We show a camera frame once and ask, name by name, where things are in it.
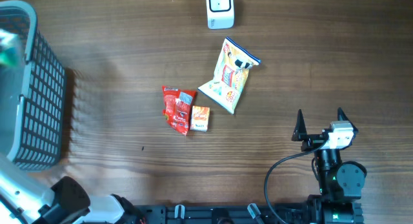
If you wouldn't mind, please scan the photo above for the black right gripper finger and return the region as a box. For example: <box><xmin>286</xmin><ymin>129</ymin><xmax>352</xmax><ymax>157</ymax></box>
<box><xmin>337</xmin><ymin>107</ymin><xmax>359</xmax><ymax>134</ymax></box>
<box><xmin>291</xmin><ymin>109</ymin><xmax>307</xmax><ymax>141</ymax></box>

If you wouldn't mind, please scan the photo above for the red snack bag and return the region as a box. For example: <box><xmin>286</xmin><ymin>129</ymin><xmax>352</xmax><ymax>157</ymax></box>
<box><xmin>162</xmin><ymin>86</ymin><xmax>197</xmax><ymax>136</ymax></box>

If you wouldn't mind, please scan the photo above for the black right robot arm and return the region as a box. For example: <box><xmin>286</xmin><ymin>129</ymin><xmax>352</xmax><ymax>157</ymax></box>
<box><xmin>292</xmin><ymin>108</ymin><xmax>367</xmax><ymax>224</ymax></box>

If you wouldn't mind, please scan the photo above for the yellow wet wipes pack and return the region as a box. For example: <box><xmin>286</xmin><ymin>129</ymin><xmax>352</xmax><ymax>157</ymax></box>
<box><xmin>198</xmin><ymin>37</ymin><xmax>261</xmax><ymax>114</ymax></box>

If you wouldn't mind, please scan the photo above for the grey plastic shopping basket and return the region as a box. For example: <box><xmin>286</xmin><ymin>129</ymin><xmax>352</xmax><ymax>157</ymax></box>
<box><xmin>1</xmin><ymin>0</ymin><xmax>66</xmax><ymax>172</ymax></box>

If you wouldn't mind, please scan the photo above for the orange small carton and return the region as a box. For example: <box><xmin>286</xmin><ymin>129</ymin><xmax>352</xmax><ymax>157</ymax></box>
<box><xmin>190</xmin><ymin>106</ymin><xmax>210</xmax><ymax>132</ymax></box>

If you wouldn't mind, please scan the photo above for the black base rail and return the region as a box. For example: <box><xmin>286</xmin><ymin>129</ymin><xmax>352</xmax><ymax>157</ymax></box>
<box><xmin>135</xmin><ymin>203</ymin><xmax>365</xmax><ymax>224</ymax></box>

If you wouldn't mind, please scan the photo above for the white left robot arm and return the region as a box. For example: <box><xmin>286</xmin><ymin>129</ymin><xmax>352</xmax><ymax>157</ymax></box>
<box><xmin>1</xmin><ymin>155</ymin><xmax>145</xmax><ymax>224</ymax></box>

